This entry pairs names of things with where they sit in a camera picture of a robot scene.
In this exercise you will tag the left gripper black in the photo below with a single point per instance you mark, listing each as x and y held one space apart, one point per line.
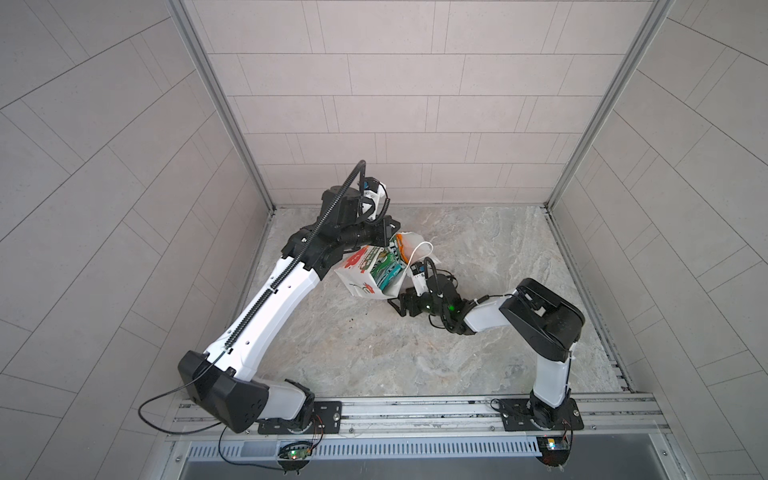
381 237

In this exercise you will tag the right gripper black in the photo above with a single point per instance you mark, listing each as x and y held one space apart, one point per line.
404 296

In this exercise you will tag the white floral paper bag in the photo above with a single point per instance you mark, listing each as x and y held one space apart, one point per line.
354 271

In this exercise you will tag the orange Fox's candy bag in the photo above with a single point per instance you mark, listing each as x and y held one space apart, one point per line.
398 242

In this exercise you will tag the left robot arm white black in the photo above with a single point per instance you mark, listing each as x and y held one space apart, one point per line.
222 379

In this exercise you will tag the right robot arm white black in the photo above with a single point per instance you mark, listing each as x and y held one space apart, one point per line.
550 325

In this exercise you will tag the green snack packets in bag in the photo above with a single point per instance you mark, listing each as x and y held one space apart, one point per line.
386 270

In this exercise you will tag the right circuit board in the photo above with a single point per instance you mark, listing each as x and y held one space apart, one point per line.
555 451

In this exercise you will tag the circuit board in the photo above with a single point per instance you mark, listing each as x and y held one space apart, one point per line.
296 451
555 451

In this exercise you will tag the left circuit board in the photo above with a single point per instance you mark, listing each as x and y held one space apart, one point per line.
296 451

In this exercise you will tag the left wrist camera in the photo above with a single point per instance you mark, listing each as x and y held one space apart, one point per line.
374 200

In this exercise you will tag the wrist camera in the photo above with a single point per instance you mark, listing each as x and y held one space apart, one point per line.
418 273
374 200

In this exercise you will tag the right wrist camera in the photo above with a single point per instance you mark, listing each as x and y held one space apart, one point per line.
418 273

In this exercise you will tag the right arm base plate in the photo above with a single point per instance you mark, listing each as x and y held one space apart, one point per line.
534 414

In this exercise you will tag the vented cable duct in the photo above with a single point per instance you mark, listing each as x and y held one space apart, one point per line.
371 448

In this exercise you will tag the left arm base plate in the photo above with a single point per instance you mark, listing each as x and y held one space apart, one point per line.
321 416

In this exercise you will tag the aluminium mounting rail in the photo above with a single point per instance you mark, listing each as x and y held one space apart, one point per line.
468 416

